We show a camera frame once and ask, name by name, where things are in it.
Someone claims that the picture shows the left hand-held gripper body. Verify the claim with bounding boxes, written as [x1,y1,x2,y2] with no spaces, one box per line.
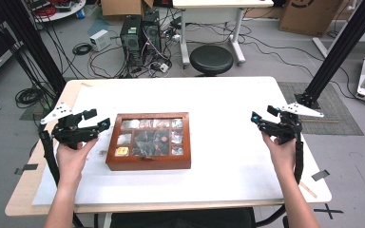
[40,102,101,150]

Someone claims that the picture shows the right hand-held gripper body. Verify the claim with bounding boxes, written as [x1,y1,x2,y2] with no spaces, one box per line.
[259,102,325,145]

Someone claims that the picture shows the wooden tea box glass lid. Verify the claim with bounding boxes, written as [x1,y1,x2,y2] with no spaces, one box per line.
[105,111,192,172]

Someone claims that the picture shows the person's right hand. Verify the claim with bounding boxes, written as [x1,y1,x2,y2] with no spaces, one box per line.
[260,131,298,181]

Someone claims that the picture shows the person's left hand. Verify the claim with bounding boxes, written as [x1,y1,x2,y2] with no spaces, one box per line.
[56,137,100,188]

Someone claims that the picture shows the white table cover board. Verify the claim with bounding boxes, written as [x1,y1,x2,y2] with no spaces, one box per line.
[31,76,332,207]

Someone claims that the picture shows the black tape strip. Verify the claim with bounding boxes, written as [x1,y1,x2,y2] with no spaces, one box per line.
[13,163,39,176]
[311,169,331,182]

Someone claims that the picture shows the grey floor mat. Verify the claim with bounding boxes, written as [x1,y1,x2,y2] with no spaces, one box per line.
[277,81,365,137]

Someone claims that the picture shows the black round stool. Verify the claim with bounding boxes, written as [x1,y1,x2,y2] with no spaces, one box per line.
[189,45,235,77]

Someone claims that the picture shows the small white device box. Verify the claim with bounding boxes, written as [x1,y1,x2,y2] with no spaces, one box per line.
[89,28,112,52]

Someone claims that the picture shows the black metal stand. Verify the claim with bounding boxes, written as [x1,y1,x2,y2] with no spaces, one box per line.
[294,0,365,109]
[0,0,67,96]

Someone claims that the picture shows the black computer tower green sticker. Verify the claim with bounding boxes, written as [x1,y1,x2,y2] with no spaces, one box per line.
[120,13,144,68]

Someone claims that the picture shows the black tape cross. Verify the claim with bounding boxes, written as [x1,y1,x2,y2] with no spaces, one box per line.
[313,203,344,220]

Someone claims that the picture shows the large cardboard box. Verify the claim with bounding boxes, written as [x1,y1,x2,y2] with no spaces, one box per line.
[279,0,344,37]

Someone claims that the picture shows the round white table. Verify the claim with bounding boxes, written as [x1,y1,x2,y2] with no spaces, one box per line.
[25,0,86,24]

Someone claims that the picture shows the open cardboard box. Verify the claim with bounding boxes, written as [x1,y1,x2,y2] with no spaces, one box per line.
[100,0,155,17]

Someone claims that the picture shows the white desk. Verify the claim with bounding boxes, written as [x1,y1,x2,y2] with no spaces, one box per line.
[171,0,275,69]

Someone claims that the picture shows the person's dark clothing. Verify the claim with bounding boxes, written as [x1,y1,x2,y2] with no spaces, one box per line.
[109,207,257,228]

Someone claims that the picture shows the black sleeved gripper cable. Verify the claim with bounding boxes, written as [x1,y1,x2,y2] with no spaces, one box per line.
[293,120,305,185]
[38,124,61,187]

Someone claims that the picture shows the large coiled black cable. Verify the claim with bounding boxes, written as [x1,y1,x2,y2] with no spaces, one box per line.
[14,86,48,109]

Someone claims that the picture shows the red cable bundle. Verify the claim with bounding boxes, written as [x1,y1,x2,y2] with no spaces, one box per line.
[32,4,59,19]

